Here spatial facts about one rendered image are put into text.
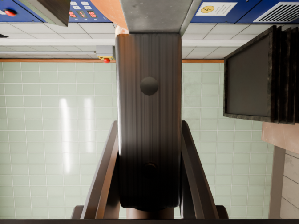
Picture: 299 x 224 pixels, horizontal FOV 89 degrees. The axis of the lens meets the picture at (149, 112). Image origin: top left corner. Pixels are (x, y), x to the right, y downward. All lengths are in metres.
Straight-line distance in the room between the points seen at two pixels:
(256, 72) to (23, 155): 1.75
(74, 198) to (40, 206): 0.31
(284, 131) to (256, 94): 0.33
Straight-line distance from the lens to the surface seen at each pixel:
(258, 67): 0.64
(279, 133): 0.95
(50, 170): 1.68
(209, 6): 0.62
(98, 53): 1.02
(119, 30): 0.18
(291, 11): 0.76
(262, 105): 0.61
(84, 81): 1.41
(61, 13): 0.44
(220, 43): 1.01
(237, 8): 0.66
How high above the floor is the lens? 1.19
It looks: level
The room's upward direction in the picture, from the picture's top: 90 degrees counter-clockwise
